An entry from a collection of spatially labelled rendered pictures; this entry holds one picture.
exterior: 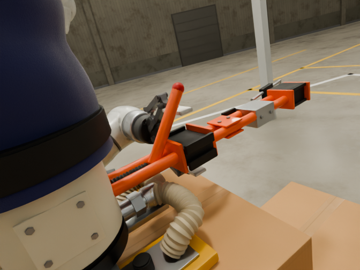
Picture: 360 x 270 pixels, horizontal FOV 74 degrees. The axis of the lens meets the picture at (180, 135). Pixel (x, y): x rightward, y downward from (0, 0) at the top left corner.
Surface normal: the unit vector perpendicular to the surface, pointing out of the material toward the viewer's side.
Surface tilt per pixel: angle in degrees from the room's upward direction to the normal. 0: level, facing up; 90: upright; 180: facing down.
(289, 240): 0
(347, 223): 0
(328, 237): 0
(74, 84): 88
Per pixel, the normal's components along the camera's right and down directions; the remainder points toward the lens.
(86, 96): 0.97, -0.19
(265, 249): -0.22, -0.91
